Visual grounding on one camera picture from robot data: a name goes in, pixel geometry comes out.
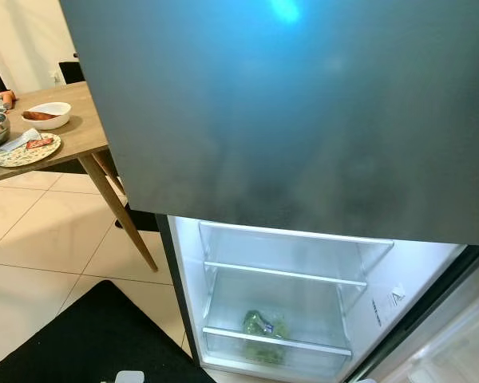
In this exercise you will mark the grey fridge compartment door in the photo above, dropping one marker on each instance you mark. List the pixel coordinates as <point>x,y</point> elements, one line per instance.
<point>463,351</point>

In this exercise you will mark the white fridge label sticker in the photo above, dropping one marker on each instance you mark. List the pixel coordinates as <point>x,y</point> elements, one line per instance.
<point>397,294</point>

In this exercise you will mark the clear fridge chiller tray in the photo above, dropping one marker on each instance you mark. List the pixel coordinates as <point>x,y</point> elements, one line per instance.
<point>295,251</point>

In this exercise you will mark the clear glass fridge shelf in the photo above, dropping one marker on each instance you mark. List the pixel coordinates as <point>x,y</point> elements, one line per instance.
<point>279,341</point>

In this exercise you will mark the black fridge floor mat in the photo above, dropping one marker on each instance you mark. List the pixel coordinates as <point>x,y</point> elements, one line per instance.
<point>88,343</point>

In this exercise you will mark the grey freezer door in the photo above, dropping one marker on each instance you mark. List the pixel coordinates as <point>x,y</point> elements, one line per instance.
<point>303,120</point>

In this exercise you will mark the green vegetable bag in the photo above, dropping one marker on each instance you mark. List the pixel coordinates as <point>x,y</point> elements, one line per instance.
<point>263,327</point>

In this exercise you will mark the light wooden dining table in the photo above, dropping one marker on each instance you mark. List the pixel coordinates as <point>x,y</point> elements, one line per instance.
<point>80,136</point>

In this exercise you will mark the black square box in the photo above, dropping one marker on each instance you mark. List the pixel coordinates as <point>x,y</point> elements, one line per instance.
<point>72,73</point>

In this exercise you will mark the white ceramic bowl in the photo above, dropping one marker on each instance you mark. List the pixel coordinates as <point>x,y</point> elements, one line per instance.
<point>60,120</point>

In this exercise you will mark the red food slice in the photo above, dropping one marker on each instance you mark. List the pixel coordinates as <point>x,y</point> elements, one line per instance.
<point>40,144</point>

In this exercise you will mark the brown grilled food piece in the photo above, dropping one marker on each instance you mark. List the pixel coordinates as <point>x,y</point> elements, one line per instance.
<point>40,116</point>

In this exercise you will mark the floral patterned plate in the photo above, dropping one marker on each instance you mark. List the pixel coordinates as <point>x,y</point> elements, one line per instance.
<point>16,158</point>

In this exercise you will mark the white wall socket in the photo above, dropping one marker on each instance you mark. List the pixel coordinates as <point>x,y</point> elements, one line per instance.
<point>53,76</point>

